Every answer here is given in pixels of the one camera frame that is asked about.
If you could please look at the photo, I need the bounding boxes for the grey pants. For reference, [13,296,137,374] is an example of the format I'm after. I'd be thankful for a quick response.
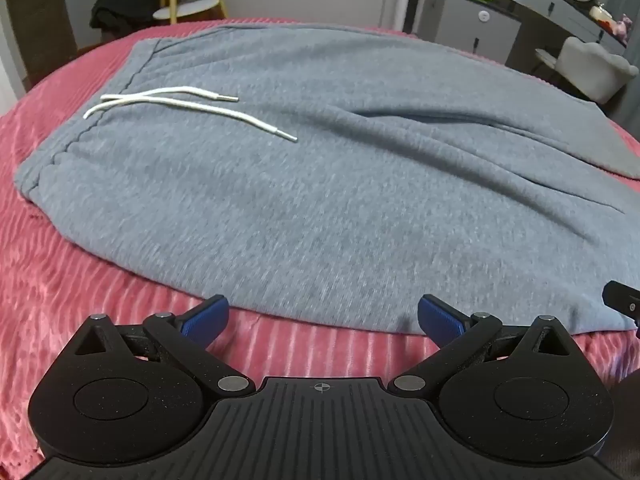
[12,22,640,337]

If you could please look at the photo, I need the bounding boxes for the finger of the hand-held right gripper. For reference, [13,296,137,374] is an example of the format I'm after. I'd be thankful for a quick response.
[601,280,640,322]

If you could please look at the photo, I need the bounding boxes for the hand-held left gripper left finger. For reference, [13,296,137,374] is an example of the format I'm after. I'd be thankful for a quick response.
[70,295,256,397]

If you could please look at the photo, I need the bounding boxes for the pink ribbed blanket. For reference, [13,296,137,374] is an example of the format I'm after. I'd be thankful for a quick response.
[0,17,640,466]

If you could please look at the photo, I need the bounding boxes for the grey cabinet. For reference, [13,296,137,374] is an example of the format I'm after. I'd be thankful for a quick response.
[415,0,524,67]

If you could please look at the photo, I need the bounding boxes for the brown wooden door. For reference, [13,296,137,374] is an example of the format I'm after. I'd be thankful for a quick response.
[6,0,77,78]

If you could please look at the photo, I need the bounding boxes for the grey dressing table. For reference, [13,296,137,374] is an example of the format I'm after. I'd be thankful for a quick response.
[480,0,629,77]

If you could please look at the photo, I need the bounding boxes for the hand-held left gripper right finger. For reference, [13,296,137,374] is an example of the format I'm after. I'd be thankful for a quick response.
[388,294,576,397]

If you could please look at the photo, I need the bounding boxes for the black clothes heap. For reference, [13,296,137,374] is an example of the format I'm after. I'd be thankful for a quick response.
[90,0,162,32]

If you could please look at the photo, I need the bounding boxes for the white upholstered chair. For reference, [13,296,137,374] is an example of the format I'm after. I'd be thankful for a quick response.
[535,36,640,107]

